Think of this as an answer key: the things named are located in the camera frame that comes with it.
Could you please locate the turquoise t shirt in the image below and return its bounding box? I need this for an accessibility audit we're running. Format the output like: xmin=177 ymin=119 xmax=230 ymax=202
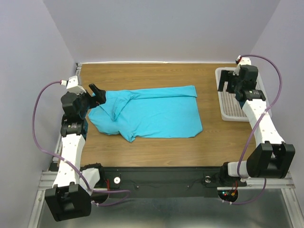
xmin=88 ymin=85 xmax=203 ymax=143

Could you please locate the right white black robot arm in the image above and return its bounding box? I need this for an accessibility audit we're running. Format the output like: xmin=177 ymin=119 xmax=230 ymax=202
xmin=215 ymin=64 xmax=295 ymax=185

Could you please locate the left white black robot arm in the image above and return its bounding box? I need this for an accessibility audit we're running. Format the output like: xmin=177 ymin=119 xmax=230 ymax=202
xmin=45 ymin=84 xmax=106 ymax=221

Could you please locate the white plastic laundry basket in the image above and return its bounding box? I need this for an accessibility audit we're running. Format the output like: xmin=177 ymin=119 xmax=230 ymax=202
xmin=215 ymin=67 xmax=269 ymax=122

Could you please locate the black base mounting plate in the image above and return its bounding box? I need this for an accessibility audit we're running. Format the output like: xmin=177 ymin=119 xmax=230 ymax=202
xmin=96 ymin=166 xmax=246 ymax=198

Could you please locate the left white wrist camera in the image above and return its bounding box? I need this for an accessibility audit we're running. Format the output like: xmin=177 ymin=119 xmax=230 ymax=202
xmin=60 ymin=76 xmax=86 ymax=95

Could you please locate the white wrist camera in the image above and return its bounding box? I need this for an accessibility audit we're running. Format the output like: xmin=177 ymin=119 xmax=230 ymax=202
xmin=60 ymin=76 xmax=86 ymax=95
xmin=233 ymin=56 xmax=251 ymax=76

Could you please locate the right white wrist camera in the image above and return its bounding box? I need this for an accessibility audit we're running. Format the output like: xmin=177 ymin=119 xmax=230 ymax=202
xmin=233 ymin=56 xmax=251 ymax=76

